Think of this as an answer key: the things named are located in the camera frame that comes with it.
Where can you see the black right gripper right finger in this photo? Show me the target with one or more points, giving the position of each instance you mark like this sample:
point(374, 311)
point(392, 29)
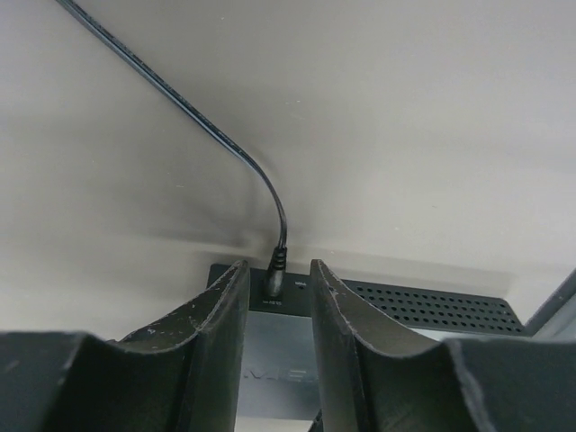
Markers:
point(375, 374)

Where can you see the aluminium frame rail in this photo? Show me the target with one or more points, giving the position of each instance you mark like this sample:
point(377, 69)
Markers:
point(555, 319)

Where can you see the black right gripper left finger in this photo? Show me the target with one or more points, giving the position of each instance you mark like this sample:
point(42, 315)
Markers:
point(178, 373)

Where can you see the dark grey network switch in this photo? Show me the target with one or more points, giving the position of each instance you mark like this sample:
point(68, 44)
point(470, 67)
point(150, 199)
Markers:
point(279, 378)

